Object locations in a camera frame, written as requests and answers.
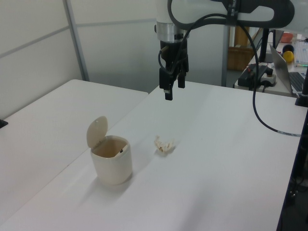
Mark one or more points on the grey partition post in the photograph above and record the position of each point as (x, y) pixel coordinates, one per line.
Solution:
(228, 55)
(77, 43)

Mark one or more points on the silver laptop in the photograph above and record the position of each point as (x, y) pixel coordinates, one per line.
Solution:
(281, 67)

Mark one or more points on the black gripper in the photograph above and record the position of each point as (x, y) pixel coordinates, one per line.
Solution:
(172, 51)

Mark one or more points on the black monitor stand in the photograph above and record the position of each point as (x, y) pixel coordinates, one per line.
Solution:
(264, 43)

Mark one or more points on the yellow ball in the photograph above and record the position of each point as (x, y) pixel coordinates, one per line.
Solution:
(288, 57)

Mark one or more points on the red bowl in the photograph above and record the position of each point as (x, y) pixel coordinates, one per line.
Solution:
(287, 37)

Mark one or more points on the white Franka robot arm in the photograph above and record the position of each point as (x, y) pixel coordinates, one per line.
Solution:
(260, 9)

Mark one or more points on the small cream bin with lid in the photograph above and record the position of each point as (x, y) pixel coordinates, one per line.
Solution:
(113, 166)

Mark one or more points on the black table clamp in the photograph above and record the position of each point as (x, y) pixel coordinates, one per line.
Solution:
(3, 123)

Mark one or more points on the emergency stop button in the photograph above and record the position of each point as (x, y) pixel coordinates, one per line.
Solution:
(269, 77)

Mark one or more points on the black control box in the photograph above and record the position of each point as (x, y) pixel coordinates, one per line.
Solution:
(247, 78)

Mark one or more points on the black stand pole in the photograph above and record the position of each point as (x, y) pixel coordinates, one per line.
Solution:
(302, 156)

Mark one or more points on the white paper trash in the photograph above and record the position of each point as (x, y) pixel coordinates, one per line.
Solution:
(164, 145)

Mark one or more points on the wooden crate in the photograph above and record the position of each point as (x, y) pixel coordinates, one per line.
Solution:
(238, 59)

